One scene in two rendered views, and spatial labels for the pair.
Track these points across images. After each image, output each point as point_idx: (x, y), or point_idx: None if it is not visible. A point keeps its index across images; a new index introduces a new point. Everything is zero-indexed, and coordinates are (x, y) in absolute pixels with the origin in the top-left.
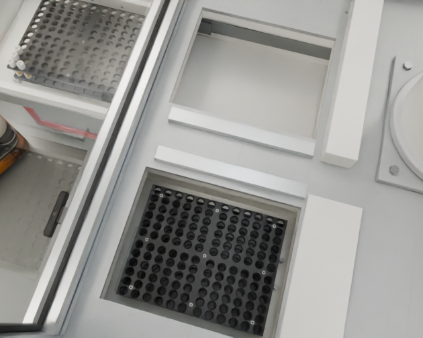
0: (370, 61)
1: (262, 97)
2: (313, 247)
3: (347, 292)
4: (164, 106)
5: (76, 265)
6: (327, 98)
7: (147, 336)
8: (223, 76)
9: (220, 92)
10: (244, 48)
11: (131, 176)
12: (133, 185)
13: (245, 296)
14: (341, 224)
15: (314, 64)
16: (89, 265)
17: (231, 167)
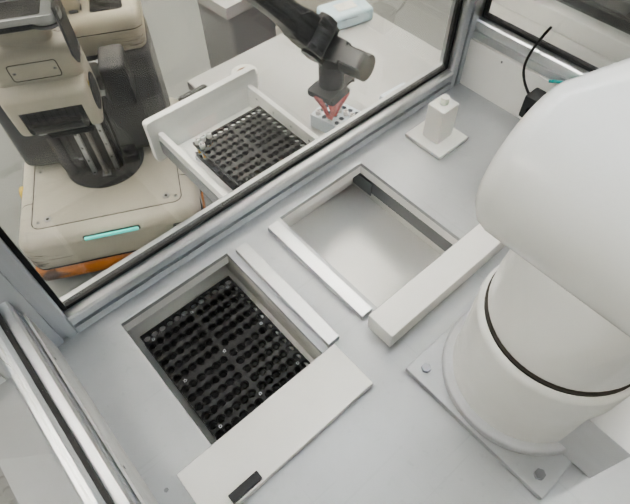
0: (467, 266)
1: (380, 267)
2: (305, 386)
3: (304, 440)
4: (274, 218)
5: (119, 284)
6: None
7: (130, 372)
8: (358, 233)
9: (346, 244)
10: (394, 220)
11: (210, 254)
12: (206, 261)
13: (230, 402)
14: (343, 383)
15: None
16: (132, 297)
17: (287, 288)
